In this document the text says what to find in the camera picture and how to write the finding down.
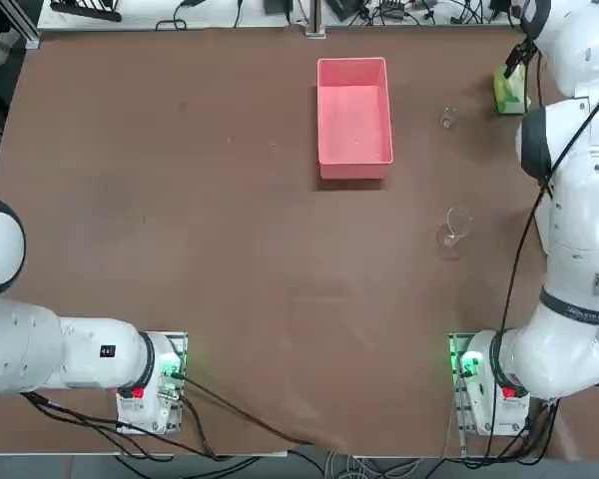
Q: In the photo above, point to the aluminium profile post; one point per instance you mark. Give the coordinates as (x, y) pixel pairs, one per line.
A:
(315, 20)

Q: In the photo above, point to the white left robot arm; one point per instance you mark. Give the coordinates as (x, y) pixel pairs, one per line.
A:
(80, 356)

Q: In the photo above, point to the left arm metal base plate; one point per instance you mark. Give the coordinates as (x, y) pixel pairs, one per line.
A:
(183, 344)

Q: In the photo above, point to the small glass beaker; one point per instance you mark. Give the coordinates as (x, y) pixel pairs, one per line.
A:
(447, 120)

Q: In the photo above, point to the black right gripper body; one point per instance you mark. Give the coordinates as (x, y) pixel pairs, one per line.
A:
(525, 54)

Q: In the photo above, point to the pink plastic container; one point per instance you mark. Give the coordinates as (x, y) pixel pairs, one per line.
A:
(354, 125)

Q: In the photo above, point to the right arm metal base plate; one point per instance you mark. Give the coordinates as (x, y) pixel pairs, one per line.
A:
(455, 409)

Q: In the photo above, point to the green tissue pack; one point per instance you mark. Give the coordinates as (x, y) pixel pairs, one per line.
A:
(511, 95)

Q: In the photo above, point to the aluminium corner bracket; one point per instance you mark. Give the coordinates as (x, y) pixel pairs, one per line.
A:
(32, 37)

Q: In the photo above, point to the black power adapter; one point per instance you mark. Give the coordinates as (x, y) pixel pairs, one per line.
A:
(278, 5)

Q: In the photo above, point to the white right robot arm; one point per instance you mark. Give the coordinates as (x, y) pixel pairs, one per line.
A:
(579, 224)

